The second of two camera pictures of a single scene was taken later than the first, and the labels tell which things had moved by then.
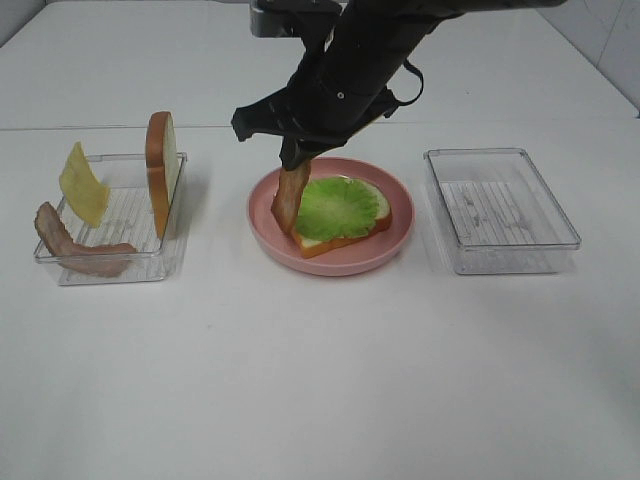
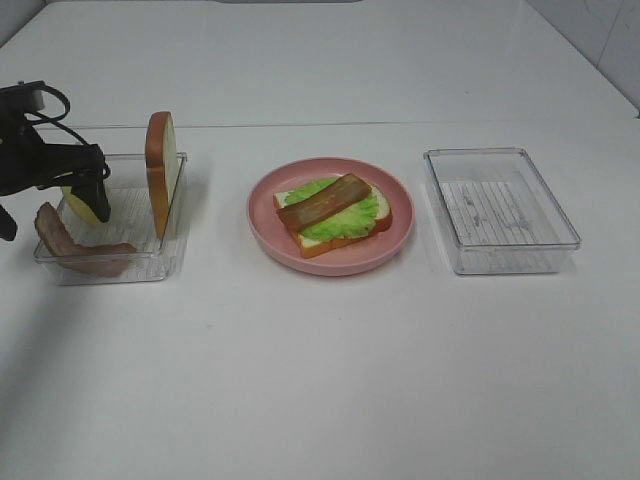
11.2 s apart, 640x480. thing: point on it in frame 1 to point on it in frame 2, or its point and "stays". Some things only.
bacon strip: [288, 196] to [324, 201]
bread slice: [310, 247] stays
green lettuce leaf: [336, 208] stays
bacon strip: [100, 259] stays
